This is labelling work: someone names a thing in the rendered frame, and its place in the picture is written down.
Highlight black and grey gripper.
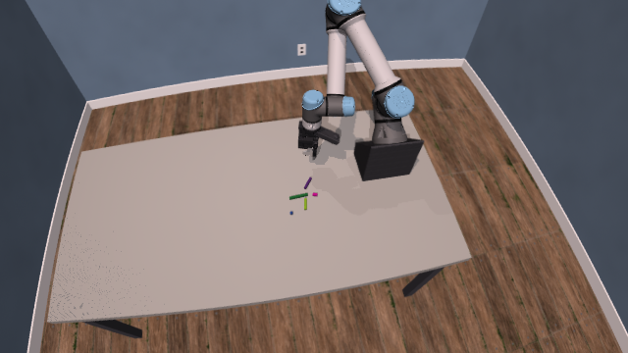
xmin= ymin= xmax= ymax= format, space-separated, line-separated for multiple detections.
xmin=298 ymin=121 xmax=321 ymax=160

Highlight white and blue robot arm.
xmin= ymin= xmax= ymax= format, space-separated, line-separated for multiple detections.
xmin=302 ymin=0 xmax=415 ymax=145

